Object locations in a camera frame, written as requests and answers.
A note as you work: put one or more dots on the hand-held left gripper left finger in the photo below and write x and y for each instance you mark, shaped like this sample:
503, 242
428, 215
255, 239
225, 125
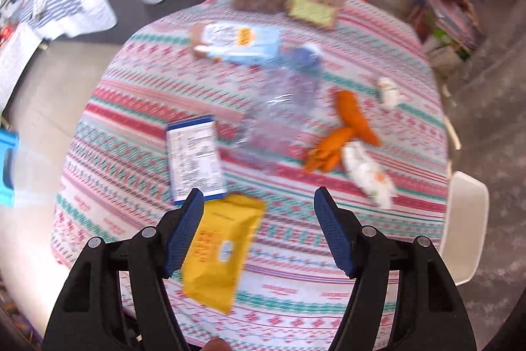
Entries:
185, 236

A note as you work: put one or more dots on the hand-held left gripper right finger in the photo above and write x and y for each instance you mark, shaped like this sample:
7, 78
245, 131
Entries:
333, 236

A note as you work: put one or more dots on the yellow snack packet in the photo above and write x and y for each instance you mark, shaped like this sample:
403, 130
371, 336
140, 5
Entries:
222, 264

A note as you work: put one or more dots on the large white wrapper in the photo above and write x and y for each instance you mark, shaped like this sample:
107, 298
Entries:
368, 174

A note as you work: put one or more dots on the white and blue carton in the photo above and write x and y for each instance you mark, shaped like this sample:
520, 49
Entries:
195, 157

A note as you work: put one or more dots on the small orange peel pieces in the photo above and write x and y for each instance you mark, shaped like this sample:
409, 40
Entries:
328, 149

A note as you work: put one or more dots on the orange carrot toys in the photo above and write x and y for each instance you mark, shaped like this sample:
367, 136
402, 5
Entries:
355, 116

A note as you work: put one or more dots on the clear plastic bag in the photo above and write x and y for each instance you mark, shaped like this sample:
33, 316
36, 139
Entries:
279, 108

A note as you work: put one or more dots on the light blue biscuit packet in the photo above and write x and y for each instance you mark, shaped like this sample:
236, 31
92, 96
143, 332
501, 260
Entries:
246, 44

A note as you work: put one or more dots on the person's left hand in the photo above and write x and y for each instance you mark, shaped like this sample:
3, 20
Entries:
215, 345

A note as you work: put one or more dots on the patterned striped tablecloth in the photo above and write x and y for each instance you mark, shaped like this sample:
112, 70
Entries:
287, 252

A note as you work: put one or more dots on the white plastic chair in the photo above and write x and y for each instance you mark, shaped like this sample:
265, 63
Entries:
466, 227

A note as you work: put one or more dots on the blue plastic stool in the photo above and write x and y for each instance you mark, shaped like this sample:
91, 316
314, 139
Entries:
7, 166

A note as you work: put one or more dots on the coffee table with dotted cloth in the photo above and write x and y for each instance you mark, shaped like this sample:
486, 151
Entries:
16, 59

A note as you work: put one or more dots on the pile of bags and papers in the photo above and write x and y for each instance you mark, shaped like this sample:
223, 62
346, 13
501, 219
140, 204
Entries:
448, 18

